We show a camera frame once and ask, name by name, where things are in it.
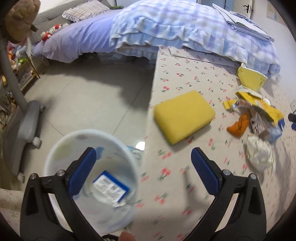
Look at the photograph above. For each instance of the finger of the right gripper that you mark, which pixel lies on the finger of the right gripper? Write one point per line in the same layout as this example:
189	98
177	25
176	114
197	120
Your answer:
292	118

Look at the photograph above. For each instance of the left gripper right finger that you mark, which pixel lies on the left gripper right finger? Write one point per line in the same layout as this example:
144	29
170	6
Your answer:
214	182

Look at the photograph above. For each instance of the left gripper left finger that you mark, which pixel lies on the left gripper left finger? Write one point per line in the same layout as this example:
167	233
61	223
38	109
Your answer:
68	185

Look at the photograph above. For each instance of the yellow snack wrapper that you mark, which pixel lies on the yellow snack wrapper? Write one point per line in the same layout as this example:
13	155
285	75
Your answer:
247	99

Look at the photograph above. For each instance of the brown milk carton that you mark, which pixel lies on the brown milk carton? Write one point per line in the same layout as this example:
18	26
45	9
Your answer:
264	129

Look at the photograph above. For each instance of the large white paper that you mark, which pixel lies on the large white paper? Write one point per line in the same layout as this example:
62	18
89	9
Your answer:
259	153

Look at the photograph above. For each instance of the blue white cardboard box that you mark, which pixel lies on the blue white cardboard box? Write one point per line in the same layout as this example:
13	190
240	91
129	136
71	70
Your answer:
110	187

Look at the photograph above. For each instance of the orange fruit peel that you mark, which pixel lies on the orange fruit peel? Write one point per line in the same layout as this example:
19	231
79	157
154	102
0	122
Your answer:
240	126

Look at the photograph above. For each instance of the yellow torn paper cup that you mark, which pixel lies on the yellow torn paper cup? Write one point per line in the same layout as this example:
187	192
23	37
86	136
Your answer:
250	78

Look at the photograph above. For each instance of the yellow sponge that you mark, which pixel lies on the yellow sponge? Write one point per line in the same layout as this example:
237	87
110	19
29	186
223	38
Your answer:
183	115

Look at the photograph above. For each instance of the white patterned trash bin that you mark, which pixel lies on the white patterned trash bin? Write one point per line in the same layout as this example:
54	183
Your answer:
111	155

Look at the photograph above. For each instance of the cherry print tablecloth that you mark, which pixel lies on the cherry print tablecloth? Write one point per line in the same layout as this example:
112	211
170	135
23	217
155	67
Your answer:
171	197

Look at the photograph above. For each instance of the folded striped sheets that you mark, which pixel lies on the folded striped sheets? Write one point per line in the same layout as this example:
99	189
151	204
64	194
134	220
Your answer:
243	24

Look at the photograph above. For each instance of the wooden toy shelf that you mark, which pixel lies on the wooden toy shelf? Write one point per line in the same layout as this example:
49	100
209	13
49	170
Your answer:
21	64

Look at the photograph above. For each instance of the white door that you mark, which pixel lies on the white door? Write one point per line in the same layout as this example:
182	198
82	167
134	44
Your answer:
251	9

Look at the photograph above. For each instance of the red white plush toy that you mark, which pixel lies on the red white plush toy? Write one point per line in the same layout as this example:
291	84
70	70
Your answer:
46	35

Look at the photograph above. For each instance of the purple bed sheet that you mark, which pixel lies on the purple bed sheet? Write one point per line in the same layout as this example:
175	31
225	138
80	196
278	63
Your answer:
86	36

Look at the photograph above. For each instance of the brown plush blanket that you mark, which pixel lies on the brown plush blanket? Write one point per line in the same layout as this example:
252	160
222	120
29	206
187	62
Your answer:
19	20

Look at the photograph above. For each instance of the blue plaid folded blanket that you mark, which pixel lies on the blue plaid folded blanket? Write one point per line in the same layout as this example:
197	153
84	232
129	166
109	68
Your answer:
141	28

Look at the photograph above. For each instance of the plaid pillow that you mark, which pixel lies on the plaid pillow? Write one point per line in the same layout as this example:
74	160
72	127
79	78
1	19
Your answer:
85	11

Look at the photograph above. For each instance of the wall socket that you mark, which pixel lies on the wall socket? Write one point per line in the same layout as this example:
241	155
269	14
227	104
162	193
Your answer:
293	105

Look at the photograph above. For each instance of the wall map poster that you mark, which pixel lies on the wall map poster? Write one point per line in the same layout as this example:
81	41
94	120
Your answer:
273	14

